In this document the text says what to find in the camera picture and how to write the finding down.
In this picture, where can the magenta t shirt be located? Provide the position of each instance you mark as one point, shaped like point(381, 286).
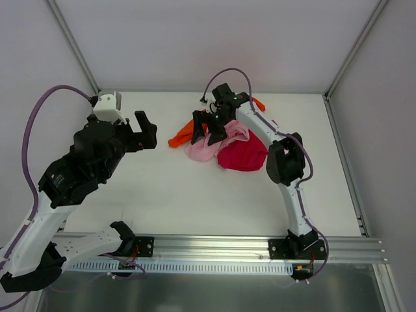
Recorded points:
point(243, 156)

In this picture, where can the white slotted cable duct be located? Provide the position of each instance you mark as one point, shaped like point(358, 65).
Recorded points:
point(267, 268)

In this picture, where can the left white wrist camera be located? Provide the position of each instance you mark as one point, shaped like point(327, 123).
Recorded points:
point(108, 107)

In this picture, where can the left aluminium frame post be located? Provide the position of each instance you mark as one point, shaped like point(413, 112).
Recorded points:
point(71, 42)

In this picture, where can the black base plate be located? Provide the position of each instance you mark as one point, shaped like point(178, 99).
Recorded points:
point(284, 249)
point(140, 246)

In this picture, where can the light pink t shirt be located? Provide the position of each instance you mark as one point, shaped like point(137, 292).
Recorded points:
point(202, 152)

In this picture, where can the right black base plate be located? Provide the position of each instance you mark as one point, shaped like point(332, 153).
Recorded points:
point(284, 249)

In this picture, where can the aluminium mounting rail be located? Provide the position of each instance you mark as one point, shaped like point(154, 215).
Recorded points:
point(255, 249)

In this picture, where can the right aluminium frame post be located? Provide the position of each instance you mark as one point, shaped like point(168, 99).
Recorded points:
point(357, 45)

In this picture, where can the aluminium frame post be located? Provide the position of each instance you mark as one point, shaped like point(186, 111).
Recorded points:
point(357, 45)
point(71, 42)

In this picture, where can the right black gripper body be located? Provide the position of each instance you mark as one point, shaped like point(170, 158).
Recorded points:
point(212, 118)

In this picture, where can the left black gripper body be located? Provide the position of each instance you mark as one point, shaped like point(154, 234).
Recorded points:
point(133, 137)

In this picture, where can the orange t shirt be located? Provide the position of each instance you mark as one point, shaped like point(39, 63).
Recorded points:
point(185, 134)

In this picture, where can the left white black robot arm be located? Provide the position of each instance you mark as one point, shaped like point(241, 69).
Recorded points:
point(36, 261)

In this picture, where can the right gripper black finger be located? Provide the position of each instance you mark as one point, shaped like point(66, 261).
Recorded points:
point(198, 118)
point(217, 134)

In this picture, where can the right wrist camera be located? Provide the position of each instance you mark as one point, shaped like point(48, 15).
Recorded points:
point(222, 93)

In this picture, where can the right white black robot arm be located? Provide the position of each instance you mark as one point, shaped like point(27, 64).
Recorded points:
point(285, 162)

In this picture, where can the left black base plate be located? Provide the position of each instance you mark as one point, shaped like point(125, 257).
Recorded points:
point(140, 246)

